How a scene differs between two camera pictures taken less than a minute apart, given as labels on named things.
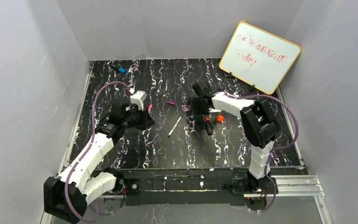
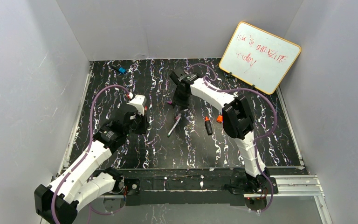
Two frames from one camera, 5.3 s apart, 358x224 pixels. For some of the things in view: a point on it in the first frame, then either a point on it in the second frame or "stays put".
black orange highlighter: [208, 125] stays put
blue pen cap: [122, 70] stays put
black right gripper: [194, 105] to [181, 91]
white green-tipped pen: [171, 132] stays put
